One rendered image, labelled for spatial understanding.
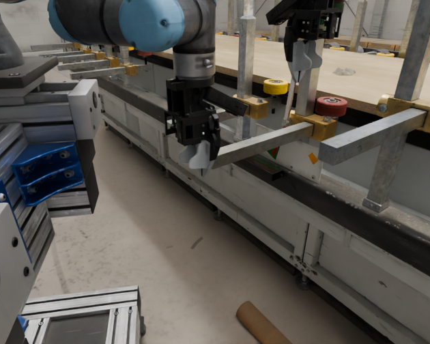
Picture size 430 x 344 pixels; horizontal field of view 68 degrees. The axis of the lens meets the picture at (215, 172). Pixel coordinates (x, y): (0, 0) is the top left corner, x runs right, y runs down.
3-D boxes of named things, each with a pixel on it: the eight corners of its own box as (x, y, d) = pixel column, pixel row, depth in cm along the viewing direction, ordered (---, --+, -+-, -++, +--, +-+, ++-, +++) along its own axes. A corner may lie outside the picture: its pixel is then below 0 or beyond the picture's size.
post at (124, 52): (128, 97, 185) (116, 3, 162) (125, 95, 188) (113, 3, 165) (134, 95, 187) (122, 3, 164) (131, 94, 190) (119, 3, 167)
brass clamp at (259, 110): (254, 120, 101) (256, 104, 99) (228, 110, 111) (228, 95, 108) (269, 117, 104) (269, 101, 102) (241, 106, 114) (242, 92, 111)
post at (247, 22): (241, 163, 116) (247, 16, 93) (234, 160, 118) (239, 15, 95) (248, 160, 118) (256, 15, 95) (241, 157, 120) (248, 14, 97)
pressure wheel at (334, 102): (328, 145, 88) (336, 104, 82) (305, 136, 93) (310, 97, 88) (345, 138, 92) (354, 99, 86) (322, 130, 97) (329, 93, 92)
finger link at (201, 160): (184, 182, 67) (182, 141, 62) (207, 174, 70) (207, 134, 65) (192, 188, 65) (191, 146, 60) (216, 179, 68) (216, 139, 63)
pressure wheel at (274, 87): (285, 117, 109) (289, 82, 103) (261, 116, 109) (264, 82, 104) (283, 110, 116) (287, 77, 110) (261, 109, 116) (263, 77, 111)
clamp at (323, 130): (322, 142, 83) (325, 124, 81) (283, 127, 93) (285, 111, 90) (335, 138, 86) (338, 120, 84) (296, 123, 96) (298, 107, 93)
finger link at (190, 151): (177, 176, 69) (174, 136, 65) (199, 168, 72) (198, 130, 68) (184, 182, 67) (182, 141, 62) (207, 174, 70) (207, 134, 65)
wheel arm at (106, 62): (59, 72, 178) (57, 64, 176) (58, 71, 181) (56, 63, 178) (132, 64, 201) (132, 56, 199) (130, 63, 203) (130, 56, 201)
